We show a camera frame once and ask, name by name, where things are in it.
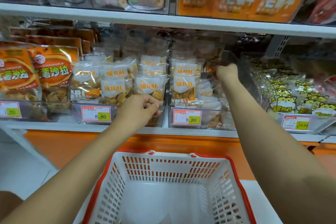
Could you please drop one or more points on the person's right hand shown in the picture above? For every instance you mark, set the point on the person's right hand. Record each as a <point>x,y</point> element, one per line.
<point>227,74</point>

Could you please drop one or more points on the person's left hand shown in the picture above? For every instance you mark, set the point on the person's left hand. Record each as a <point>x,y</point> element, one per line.
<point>137,112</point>

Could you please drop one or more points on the row of clear snacks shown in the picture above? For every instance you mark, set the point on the row of clear snacks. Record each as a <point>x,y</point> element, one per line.
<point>210,100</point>

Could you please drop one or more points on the white red-rimmed shopping basket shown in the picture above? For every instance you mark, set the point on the white red-rimmed shopping basket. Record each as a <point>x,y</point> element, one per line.
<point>173,161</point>

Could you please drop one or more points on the white snack shelf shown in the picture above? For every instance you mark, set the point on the white snack shelf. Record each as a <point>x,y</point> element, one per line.
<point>157,20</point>

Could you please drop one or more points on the person's right forearm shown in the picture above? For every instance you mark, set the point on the person's right forearm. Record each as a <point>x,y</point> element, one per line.
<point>283,153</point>

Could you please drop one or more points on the person's left forearm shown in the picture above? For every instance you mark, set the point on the person's left forearm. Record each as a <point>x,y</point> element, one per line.
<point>68,179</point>

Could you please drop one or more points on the yellow hamster snack packets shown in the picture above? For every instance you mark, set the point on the yellow hamster snack packets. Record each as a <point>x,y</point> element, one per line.
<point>294,92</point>

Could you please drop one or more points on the orange shelf base panel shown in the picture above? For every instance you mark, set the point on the orange shelf base panel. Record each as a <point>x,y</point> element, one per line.
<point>199,145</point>

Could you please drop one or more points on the white yellow price tag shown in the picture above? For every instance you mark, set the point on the white yellow price tag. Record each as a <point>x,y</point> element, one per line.
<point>187,117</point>
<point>9,109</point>
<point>296,122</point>
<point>96,113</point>

